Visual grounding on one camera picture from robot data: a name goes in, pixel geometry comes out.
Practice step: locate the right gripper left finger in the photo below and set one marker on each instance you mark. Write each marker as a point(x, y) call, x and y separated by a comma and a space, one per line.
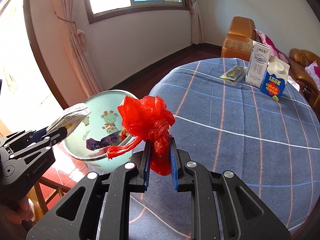
point(97, 207)

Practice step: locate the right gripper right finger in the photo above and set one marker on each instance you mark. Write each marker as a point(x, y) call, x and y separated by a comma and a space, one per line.
point(222, 205)

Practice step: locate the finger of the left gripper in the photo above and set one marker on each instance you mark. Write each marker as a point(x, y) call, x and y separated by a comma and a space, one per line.
point(56, 136)
point(37, 135)

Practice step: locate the purple snack wrapper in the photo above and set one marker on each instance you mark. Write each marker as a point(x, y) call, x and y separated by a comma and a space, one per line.
point(113, 139)

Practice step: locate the orange snack wrapper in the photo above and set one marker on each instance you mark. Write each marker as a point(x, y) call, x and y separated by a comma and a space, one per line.
point(123, 134)

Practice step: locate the red plastic bag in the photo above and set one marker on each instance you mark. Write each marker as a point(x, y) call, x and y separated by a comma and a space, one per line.
point(147, 119)

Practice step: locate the teal cartoon trash bin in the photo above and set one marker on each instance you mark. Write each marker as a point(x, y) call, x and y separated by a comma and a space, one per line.
point(103, 120)

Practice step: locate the person left hand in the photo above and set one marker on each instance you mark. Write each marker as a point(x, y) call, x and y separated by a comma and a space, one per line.
point(23, 211)

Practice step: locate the wooden chair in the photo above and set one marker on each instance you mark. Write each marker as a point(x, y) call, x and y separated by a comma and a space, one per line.
point(47, 191)

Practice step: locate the blue plaid tablecloth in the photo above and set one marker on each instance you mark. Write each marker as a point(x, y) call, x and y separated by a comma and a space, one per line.
point(273, 146)

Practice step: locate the blue white gable carton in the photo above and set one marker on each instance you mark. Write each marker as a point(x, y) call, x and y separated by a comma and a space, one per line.
point(275, 78)

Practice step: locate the left pink curtain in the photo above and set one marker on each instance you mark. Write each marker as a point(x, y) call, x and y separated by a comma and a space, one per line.
point(73, 41)

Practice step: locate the pink curtain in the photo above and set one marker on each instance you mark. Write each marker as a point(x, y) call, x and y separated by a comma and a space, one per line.
point(73, 41)
point(196, 23)

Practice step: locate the white floral tissue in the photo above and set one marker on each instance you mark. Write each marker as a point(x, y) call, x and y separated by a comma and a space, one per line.
point(293, 83)

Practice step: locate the white tall milk carton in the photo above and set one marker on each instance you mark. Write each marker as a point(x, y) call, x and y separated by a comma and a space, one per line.
point(257, 64)

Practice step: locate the brown leather armchair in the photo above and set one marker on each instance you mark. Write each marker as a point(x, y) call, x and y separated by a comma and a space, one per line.
point(239, 40)

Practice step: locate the pink white cushion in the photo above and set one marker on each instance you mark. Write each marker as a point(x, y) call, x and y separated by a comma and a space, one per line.
point(314, 71)

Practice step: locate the brown leather sofa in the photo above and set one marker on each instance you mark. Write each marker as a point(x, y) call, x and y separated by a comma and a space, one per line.
point(298, 60)

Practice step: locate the right pink curtain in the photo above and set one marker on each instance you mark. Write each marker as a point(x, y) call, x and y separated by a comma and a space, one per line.
point(196, 23)

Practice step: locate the pink floral pillow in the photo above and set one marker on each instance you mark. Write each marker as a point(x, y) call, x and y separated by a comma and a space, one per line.
point(267, 42)

